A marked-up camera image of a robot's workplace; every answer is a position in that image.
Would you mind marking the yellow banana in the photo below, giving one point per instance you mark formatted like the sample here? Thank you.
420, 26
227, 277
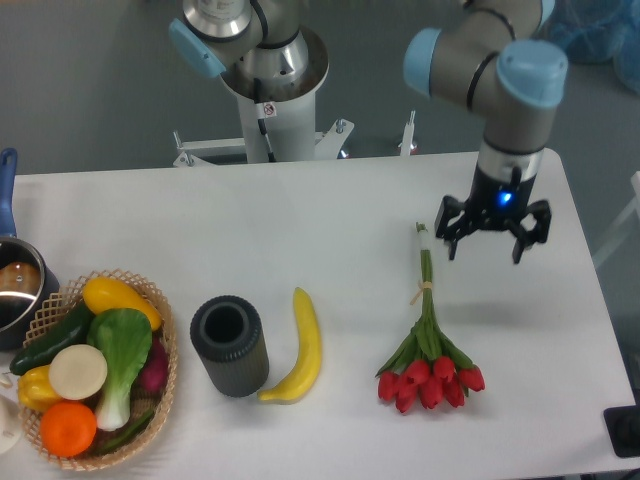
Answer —
303, 375

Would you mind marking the dark grey ribbed vase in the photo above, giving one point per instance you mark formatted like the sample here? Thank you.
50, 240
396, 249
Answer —
227, 334

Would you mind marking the dark green cucumber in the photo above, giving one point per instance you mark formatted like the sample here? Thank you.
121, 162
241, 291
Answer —
71, 330

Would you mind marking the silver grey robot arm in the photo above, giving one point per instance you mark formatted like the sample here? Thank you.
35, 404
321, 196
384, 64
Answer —
492, 65

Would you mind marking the red tulip bouquet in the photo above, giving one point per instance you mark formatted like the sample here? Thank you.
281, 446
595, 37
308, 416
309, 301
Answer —
427, 367

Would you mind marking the blue saucepan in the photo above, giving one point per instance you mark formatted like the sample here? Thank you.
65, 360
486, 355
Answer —
26, 279

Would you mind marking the woven wicker basket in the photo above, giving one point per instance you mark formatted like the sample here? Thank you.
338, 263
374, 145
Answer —
153, 407

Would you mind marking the yellow squash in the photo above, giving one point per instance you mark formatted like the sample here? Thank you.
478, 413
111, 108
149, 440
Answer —
105, 293

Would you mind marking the purple red onion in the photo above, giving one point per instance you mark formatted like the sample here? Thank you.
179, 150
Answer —
153, 376

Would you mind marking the white round radish slice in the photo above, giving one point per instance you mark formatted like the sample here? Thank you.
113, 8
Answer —
78, 372

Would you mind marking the yellow bell pepper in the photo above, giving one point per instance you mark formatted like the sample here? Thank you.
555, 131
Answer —
35, 391

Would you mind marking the black device at edge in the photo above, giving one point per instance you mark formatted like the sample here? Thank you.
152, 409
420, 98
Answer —
623, 429

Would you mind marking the blue plastic bag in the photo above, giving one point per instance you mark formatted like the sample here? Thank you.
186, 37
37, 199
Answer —
599, 32

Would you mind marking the green chili pepper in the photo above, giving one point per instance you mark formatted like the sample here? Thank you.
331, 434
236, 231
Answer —
126, 435

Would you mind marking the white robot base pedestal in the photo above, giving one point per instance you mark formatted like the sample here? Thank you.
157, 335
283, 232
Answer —
272, 131

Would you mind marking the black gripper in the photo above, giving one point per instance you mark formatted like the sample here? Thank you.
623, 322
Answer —
491, 203

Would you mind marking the green bok choy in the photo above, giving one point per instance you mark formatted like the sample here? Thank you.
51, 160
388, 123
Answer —
124, 338

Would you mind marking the orange fruit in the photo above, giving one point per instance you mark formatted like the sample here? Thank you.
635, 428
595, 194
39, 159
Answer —
68, 429

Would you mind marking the small garlic clove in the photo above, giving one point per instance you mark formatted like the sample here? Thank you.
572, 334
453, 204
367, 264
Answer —
5, 381

